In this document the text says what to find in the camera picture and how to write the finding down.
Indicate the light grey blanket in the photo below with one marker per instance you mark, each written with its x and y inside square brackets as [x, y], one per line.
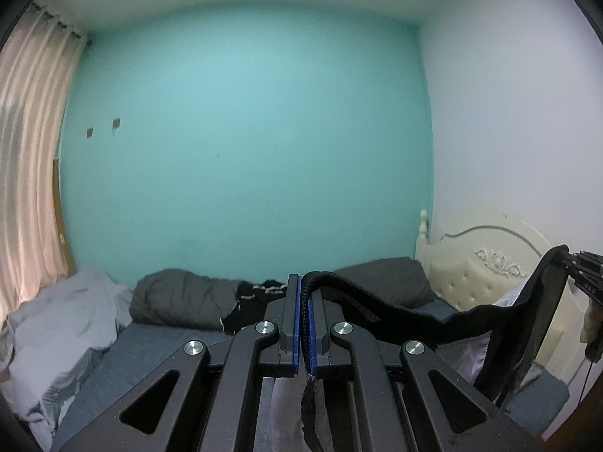
[61, 329]

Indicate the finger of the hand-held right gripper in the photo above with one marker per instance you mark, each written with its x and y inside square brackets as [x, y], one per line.
[584, 260]

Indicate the cream bed headboard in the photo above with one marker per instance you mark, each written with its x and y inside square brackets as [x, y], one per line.
[461, 273]

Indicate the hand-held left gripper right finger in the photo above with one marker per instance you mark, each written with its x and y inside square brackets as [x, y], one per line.
[310, 339]

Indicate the bed with blue cover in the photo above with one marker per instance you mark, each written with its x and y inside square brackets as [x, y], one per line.
[122, 372]

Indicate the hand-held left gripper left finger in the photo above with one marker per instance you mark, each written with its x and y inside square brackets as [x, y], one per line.
[295, 329]

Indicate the black striped garment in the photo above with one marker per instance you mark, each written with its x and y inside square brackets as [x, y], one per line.
[254, 301]

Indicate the grey jacket with black trim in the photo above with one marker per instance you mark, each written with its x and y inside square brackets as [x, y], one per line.
[400, 320]

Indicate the pink curtain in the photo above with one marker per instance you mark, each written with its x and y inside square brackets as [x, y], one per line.
[28, 150]

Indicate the dark grey duvet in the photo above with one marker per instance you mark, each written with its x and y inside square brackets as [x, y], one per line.
[179, 296]

